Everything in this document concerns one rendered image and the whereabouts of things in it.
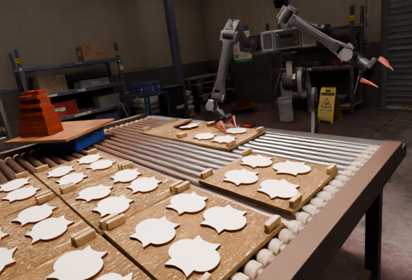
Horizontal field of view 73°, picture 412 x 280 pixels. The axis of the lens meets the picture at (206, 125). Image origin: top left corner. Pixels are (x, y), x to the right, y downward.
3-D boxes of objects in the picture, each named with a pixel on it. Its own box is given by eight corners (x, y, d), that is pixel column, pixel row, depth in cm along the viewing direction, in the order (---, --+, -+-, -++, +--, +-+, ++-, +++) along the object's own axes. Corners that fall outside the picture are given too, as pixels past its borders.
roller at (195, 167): (91, 138, 227) (89, 132, 226) (335, 213, 88) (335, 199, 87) (85, 140, 224) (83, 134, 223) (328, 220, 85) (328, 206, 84)
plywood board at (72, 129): (62, 124, 225) (61, 122, 225) (114, 120, 210) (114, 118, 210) (4, 144, 179) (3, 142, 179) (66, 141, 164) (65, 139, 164)
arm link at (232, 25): (241, 15, 165) (225, 14, 169) (235, 37, 165) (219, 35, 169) (257, 45, 206) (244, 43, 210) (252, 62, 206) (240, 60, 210)
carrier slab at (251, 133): (215, 126, 195) (215, 124, 195) (265, 132, 166) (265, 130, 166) (177, 141, 172) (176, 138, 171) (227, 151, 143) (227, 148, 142)
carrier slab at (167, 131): (178, 122, 224) (178, 120, 224) (215, 126, 195) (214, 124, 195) (141, 134, 201) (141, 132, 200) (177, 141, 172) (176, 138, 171)
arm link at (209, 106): (226, 94, 176) (214, 92, 179) (219, 92, 166) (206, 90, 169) (222, 113, 177) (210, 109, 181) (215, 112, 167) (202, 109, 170)
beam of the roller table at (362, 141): (152, 121, 274) (151, 114, 273) (406, 155, 126) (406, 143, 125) (144, 122, 269) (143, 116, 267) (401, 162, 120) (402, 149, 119)
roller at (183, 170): (84, 140, 224) (83, 134, 223) (328, 220, 85) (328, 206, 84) (78, 142, 221) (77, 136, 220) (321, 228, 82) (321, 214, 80)
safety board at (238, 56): (234, 63, 766) (231, 29, 744) (252, 61, 721) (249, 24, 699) (233, 63, 765) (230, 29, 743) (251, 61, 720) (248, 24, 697)
